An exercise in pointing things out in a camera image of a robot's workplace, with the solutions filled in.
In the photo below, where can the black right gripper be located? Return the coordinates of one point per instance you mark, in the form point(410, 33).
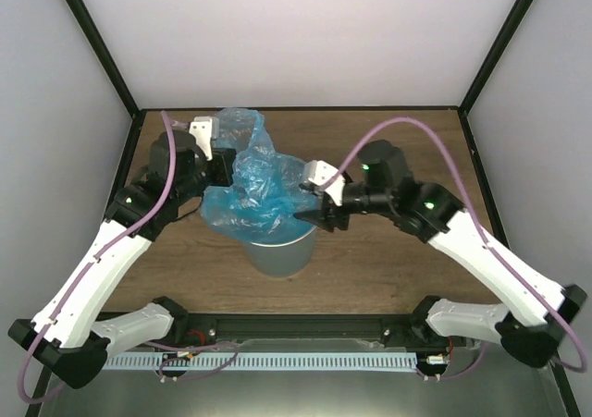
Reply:
point(322, 217)

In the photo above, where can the black aluminium front rail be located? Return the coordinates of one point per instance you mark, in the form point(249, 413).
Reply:
point(242, 326)

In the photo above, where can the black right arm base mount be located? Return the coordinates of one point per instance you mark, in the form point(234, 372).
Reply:
point(411, 330)

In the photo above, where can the black frame post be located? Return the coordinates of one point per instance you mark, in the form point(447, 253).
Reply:
point(509, 27)
point(95, 39)

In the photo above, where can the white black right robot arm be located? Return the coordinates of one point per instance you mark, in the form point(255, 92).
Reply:
point(525, 322)

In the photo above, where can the translucent grey plastic trash bin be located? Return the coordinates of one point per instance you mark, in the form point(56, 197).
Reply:
point(284, 259)

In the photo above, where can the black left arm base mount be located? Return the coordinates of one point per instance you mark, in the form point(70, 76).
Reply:
point(183, 331)

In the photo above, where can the blue translucent plastic trash bag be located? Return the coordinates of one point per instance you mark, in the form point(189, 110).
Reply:
point(265, 194)

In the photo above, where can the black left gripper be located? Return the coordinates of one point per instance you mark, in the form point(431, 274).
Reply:
point(226, 157)

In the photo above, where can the light blue slotted cable duct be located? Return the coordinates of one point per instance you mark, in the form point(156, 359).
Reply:
point(267, 361)

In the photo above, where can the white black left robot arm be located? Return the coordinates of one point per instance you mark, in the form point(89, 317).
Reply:
point(67, 336)

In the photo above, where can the black frame post right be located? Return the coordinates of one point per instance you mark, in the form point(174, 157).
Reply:
point(509, 27)

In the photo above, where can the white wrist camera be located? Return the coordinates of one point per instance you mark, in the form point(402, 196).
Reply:
point(205, 129)
point(326, 177)

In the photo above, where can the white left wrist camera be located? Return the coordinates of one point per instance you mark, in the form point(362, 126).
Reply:
point(205, 129)

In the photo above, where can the black frame post left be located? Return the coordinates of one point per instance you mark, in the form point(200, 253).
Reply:
point(95, 39)

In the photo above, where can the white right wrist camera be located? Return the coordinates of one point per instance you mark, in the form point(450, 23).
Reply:
point(326, 177)

